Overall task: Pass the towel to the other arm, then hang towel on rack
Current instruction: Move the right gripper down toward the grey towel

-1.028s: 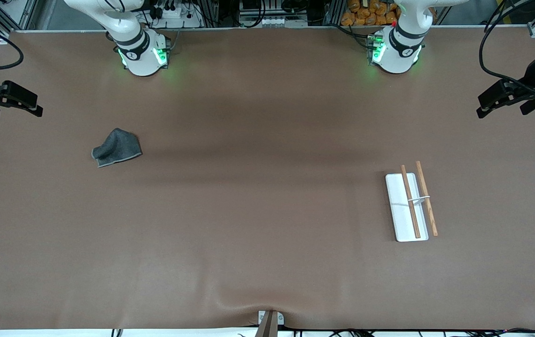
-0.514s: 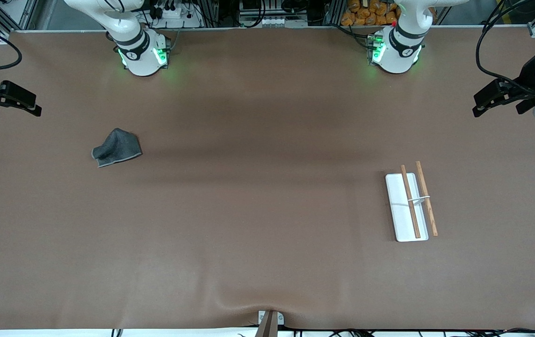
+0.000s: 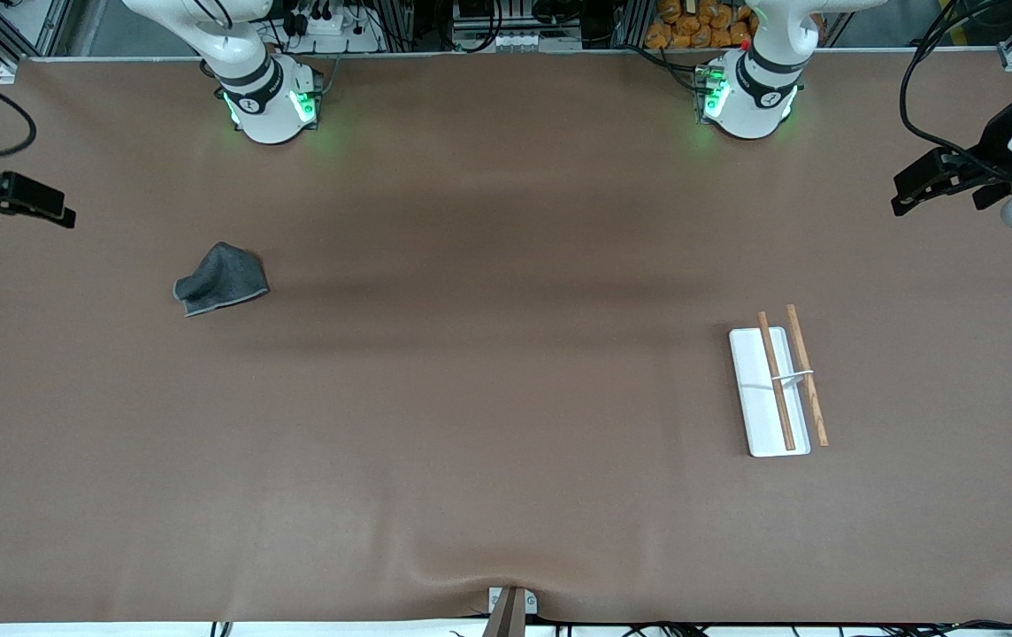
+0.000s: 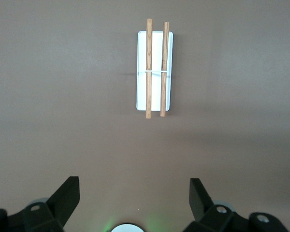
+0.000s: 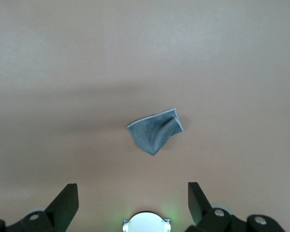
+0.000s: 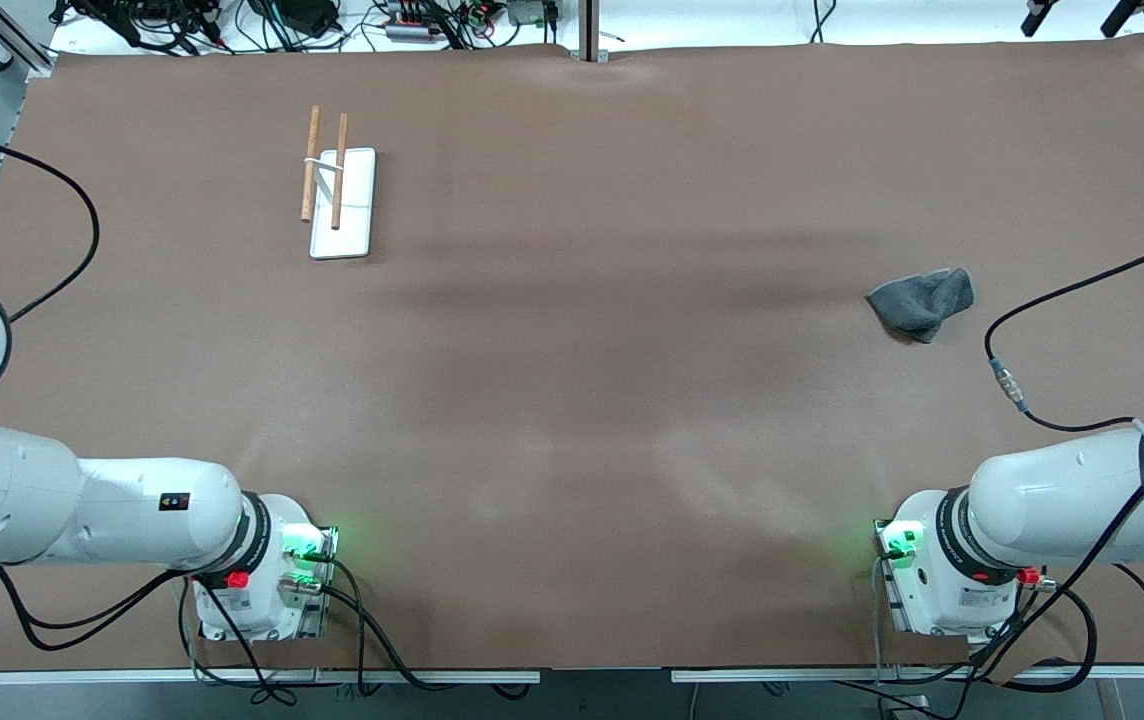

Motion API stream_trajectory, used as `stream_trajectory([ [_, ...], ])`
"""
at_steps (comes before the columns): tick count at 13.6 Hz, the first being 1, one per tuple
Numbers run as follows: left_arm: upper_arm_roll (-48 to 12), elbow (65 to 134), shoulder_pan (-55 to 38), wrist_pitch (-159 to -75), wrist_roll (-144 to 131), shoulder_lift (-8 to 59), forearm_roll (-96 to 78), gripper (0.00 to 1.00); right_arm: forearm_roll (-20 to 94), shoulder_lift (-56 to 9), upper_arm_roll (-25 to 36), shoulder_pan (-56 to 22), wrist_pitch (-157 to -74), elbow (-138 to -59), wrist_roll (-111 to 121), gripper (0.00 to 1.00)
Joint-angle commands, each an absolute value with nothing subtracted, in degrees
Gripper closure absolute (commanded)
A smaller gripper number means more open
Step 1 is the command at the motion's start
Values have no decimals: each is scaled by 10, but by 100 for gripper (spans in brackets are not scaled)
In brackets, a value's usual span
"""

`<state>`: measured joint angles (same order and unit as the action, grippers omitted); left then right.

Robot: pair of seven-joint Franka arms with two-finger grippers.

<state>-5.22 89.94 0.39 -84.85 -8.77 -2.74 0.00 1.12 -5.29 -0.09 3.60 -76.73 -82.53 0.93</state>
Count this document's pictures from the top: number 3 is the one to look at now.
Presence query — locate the grey towel with purple side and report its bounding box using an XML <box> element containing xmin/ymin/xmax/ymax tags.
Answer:
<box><xmin>172</xmin><ymin>242</ymin><xmax>270</xmax><ymax>318</ymax></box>

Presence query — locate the orange lumpy objects pile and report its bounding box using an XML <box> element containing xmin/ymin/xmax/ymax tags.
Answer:
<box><xmin>645</xmin><ymin>0</ymin><xmax>759</xmax><ymax>50</ymax></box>

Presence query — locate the white power strip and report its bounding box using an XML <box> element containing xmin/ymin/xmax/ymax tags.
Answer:
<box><xmin>289</xmin><ymin>0</ymin><xmax>383</xmax><ymax>52</ymax></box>

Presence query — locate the brown table cover mat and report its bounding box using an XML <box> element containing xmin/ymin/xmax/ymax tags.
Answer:
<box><xmin>0</xmin><ymin>49</ymin><xmax>1012</xmax><ymax>625</ymax></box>

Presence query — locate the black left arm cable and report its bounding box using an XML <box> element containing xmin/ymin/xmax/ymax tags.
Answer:
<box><xmin>899</xmin><ymin>0</ymin><xmax>1012</xmax><ymax>178</ymax></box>

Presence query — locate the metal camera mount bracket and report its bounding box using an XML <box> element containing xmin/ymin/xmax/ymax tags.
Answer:
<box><xmin>487</xmin><ymin>587</ymin><xmax>539</xmax><ymax>637</ymax></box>

